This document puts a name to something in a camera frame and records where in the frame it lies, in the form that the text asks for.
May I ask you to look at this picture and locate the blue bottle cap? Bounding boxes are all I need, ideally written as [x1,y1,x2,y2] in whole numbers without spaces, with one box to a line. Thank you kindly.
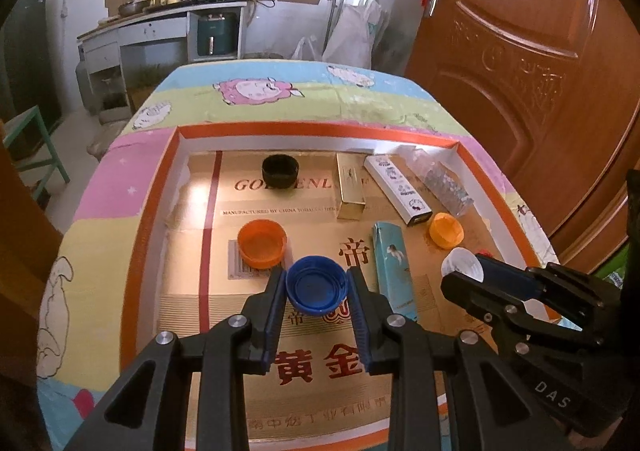
[286,255,348,317]

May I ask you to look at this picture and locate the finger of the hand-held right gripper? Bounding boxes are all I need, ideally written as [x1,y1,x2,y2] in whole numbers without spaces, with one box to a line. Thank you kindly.
[474,253,623,347]
[440,270,606,352]

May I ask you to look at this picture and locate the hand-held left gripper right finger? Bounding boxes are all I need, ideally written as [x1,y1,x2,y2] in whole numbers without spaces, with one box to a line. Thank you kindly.
[347,266,568,451]

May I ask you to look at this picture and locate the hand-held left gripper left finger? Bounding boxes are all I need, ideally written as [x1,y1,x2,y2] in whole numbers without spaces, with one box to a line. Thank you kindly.
[62,266,288,451]

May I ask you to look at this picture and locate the orange bottle cap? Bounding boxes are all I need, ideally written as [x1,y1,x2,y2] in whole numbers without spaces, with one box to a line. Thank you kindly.
[428,212,464,249]

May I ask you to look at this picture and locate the red-orange bottle cap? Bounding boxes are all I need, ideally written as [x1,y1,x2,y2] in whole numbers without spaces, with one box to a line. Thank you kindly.
[237,220,289,271]

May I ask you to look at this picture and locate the brown wooden door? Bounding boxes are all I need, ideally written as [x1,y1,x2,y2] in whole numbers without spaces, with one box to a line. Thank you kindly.
[404,0,640,277]

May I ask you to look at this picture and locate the white cartoon print box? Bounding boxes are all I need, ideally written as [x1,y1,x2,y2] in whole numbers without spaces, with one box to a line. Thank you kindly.
[363,154,433,228]

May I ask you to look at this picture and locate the dark metal cabinet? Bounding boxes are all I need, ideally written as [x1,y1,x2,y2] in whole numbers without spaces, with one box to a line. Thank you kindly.
[0,0,63,132]

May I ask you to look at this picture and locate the clear glitter-filled plastic box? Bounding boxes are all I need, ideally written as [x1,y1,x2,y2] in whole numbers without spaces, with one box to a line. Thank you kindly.
[397,145,475,218]

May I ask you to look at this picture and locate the gold rectangular box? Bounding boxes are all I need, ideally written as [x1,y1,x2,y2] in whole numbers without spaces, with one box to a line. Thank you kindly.
[335,152,367,222]

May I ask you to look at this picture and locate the grey kitchen counter cabinet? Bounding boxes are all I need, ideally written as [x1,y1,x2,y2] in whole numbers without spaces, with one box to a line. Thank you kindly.
[77,1,249,114]

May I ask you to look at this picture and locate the green printed carton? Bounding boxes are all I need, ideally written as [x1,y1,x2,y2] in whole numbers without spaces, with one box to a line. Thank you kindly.
[597,251,628,287]

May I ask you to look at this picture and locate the white bottle cap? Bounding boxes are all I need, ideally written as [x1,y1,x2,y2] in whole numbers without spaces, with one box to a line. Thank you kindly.
[440,247,487,289]

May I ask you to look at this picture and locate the shallow orange-rimmed cardboard tray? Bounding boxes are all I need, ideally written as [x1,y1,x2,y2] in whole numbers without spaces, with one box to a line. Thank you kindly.
[119,123,563,451]

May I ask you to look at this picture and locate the grey metal pipe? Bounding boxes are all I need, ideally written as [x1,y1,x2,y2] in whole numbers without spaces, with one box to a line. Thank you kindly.
[324,0,337,49]

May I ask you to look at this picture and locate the teal rectangular box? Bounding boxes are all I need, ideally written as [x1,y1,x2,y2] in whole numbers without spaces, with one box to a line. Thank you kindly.
[371,222,420,323]

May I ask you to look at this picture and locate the green wooden stool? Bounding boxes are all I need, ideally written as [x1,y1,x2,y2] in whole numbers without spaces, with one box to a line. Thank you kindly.
[2,106,71,202]

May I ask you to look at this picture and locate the black bottle cap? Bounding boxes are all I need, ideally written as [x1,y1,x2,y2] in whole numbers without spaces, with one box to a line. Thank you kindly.
[261,154,301,190]

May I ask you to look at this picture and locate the black stove hose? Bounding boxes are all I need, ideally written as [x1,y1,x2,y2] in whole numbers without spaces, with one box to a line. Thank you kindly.
[247,0,278,32]

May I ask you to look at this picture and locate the large white plastic bag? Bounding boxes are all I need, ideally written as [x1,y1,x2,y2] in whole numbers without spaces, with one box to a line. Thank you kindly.
[330,0,383,69]

